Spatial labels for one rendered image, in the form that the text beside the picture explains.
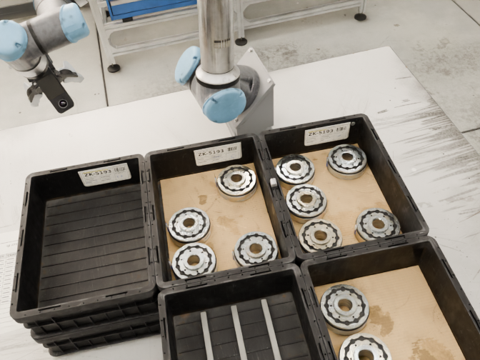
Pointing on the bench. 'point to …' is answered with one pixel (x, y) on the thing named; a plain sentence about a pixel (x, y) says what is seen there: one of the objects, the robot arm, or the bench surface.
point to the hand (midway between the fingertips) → (60, 94)
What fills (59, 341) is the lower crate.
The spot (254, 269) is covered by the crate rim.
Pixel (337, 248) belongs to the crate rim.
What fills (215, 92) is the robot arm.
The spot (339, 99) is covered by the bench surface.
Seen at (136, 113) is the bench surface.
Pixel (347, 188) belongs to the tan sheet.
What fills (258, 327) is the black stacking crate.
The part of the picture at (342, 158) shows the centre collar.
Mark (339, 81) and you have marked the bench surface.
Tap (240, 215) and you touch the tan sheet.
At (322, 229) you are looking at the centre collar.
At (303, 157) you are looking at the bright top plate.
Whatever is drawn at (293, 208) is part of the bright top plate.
